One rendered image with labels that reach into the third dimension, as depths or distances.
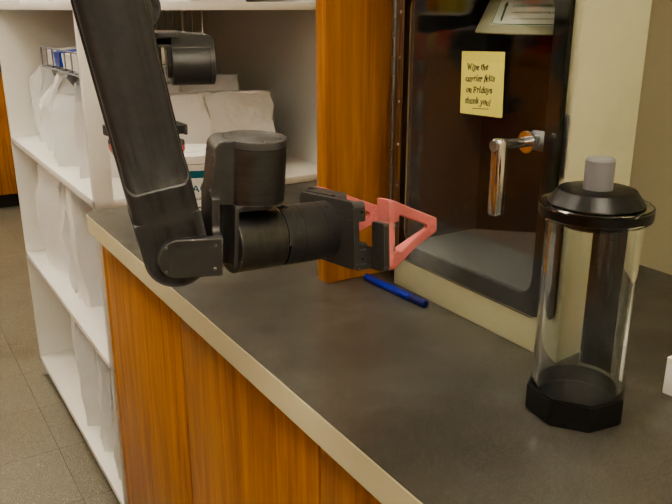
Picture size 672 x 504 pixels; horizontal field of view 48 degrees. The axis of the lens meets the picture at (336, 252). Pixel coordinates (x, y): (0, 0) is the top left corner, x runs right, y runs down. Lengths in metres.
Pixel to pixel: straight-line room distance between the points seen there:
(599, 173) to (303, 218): 0.28
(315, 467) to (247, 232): 0.35
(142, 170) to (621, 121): 0.55
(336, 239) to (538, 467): 0.28
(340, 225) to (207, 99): 1.37
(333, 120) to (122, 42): 0.54
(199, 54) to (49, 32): 1.83
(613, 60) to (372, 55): 0.38
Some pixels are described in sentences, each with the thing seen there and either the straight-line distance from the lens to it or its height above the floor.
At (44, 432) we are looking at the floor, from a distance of 2.75.
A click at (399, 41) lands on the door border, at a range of 1.08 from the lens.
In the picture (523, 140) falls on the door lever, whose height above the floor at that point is 1.20.
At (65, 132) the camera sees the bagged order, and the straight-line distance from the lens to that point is 2.23.
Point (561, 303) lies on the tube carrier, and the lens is 0.76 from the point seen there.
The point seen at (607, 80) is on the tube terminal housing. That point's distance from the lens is 0.90.
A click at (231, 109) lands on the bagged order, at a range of 2.05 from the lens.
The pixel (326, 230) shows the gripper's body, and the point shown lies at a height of 1.15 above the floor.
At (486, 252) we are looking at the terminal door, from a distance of 0.97.
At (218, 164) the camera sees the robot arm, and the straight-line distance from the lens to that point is 0.66.
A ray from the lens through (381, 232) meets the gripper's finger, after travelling 0.70.
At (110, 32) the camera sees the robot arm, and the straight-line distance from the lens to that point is 0.62.
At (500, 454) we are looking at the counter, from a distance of 0.76.
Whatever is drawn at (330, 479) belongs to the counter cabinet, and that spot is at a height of 0.83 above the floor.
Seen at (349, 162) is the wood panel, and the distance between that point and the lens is 1.13.
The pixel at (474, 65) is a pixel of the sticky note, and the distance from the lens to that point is 0.96.
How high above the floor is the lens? 1.35
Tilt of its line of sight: 18 degrees down
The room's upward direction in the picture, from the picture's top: straight up
